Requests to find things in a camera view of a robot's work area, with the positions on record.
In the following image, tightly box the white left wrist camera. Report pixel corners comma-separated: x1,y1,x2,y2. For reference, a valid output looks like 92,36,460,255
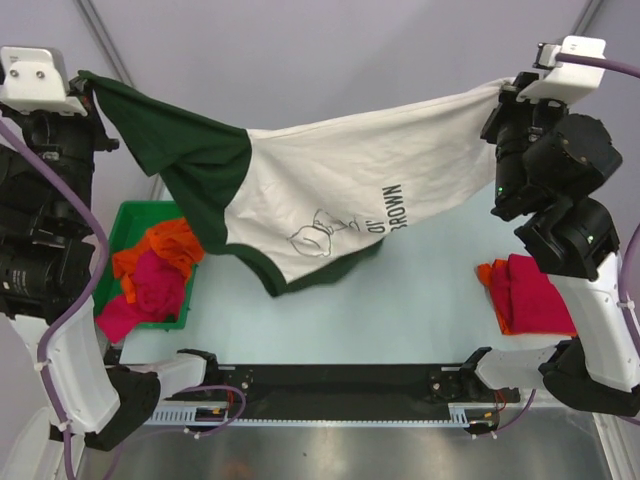
1,46,88,116

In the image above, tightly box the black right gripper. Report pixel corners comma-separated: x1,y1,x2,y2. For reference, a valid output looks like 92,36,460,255
480,70,576,211

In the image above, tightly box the aluminium corner post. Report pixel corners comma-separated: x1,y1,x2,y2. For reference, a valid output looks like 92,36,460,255
570,0,607,36
73,0,161,196

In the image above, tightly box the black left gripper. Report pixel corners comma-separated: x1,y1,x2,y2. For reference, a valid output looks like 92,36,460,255
0,74,118,231

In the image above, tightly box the folded pink t-shirt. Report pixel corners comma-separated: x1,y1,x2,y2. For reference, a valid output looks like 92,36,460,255
503,254,577,337

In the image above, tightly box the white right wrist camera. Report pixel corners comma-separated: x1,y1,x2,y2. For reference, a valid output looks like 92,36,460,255
517,35,606,106

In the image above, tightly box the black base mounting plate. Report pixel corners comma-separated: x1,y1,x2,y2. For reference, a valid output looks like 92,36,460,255
163,363,522,421

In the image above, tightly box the pink t-shirt in bin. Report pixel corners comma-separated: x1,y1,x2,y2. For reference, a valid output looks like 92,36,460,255
96,249,192,343

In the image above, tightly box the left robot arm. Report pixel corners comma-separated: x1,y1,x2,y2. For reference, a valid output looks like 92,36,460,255
1,78,221,451

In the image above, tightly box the right aluminium corner post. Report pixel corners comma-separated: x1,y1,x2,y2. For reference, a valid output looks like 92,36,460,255
570,0,607,36

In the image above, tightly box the white and green t-shirt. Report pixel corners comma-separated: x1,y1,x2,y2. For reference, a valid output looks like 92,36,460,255
81,71,506,297

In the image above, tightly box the orange t-shirt in bin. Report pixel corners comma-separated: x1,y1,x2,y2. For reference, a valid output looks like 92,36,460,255
111,217,205,304

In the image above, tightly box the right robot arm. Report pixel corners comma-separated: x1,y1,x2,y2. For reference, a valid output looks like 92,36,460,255
461,72,639,417

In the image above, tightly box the left aluminium corner post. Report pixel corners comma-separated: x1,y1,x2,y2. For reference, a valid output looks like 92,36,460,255
73,0,161,196

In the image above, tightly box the green plastic bin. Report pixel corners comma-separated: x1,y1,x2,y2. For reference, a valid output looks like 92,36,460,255
94,201,198,331

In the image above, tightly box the folded orange t-shirt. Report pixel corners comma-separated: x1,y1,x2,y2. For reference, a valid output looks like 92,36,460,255
476,259,514,335

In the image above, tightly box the slotted cable duct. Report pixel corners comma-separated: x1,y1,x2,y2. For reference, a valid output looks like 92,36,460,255
145,400,496,428

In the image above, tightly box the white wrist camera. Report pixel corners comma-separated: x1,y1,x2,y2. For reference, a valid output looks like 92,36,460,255
517,35,606,106
1,46,88,116

